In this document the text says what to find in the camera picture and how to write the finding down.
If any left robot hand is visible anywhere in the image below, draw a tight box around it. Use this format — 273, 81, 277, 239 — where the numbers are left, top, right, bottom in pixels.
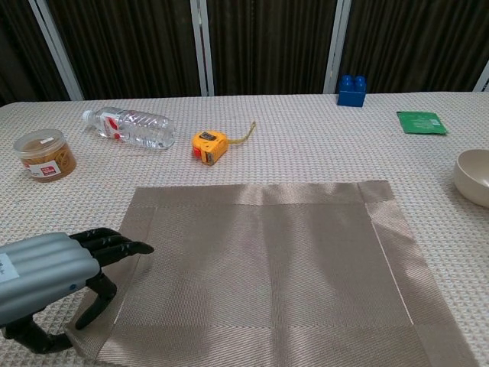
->
0, 227, 155, 355

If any brown woven placemat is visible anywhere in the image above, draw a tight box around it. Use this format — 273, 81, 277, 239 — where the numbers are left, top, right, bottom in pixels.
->
64, 179, 481, 367

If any cream round bowl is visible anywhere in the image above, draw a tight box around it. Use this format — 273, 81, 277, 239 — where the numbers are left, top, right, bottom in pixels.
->
453, 148, 489, 209

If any round plastic snack jar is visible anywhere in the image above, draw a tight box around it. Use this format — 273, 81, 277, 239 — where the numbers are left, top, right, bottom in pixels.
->
13, 128, 77, 184

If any clear plastic water bottle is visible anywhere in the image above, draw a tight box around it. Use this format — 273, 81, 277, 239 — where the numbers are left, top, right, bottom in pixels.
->
82, 106, 176, 151

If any yellow tape measure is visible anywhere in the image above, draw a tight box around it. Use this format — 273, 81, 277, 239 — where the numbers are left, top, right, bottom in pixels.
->
190, 121, 257, 166

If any dark pleated screen panel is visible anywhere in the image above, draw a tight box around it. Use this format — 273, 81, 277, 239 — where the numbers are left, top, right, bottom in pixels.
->
0, 0, 73, 106
45, 0, 203, 101
339, 0, 489, 94
206, 0, 339, 96

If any beige woven tablecloth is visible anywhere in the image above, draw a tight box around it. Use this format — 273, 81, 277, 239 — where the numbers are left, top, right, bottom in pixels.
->
0, 90, 489, 367

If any blue toy building brick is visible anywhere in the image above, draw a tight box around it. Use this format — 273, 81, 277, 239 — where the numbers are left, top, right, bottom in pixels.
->
336, 73, 368, 108

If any green foil packet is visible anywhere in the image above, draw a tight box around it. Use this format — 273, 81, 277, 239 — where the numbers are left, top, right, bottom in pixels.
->
396, 110, 449, 135

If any white screen frame post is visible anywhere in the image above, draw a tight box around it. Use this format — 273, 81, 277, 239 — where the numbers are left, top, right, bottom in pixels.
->
472, 60, 489, 93
28, 0, 84, 102
189, 0, 215, 97
322, 0, 351, 95

